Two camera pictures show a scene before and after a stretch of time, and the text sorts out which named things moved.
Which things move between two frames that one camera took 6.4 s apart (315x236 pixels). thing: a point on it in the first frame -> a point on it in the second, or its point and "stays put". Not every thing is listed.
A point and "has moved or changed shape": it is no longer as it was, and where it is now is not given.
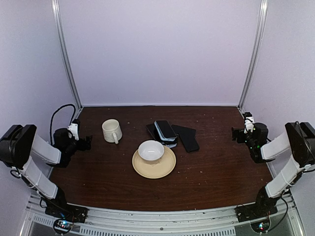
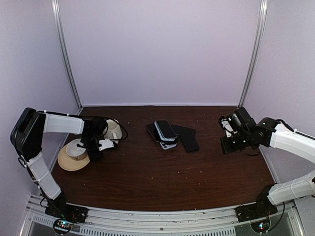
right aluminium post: [264, 6] stays put
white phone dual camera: [170, 145] stays put
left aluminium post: [55, 5] stays put
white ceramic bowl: [151, 150] has moved or changed shape
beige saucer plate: [156, 169] -> [68, 163]
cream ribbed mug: [112, 131] stays put
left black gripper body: [81, 147] -> [89, 143]
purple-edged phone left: [152, 128] stays put
